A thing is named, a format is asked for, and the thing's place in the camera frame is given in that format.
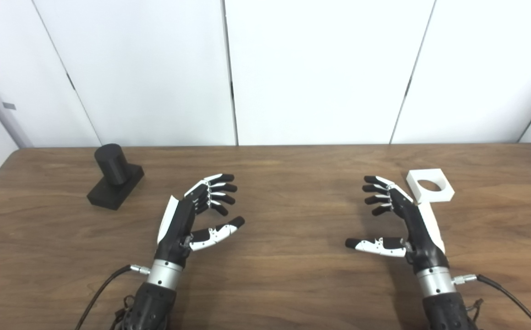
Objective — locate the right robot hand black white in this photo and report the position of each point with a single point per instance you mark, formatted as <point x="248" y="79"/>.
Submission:
<point x="418" y="238"/>

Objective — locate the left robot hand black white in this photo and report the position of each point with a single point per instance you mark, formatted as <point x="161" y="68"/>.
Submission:
<point x="177" y="229"/>

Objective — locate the white square piece with hole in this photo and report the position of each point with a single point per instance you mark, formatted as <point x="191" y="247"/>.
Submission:
<point x="444" y="192"/>

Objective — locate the black peg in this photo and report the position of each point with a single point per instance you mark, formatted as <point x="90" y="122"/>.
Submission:
<point x="114" y="176"/>

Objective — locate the small gray wall tag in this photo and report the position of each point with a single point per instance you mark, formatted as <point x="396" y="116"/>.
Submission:
<point x="9" y="106"/>

